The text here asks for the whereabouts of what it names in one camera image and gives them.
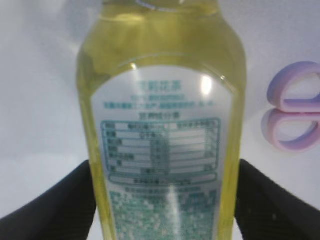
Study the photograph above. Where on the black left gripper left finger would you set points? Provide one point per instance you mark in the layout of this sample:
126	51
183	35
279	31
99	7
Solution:
64	212

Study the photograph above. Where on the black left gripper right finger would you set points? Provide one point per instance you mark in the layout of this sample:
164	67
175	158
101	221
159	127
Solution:
266	211

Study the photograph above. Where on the yellow tea bottle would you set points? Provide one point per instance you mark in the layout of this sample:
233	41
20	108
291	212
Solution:
162	87

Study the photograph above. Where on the pink capped scissors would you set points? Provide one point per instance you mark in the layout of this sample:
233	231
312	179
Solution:
292	110

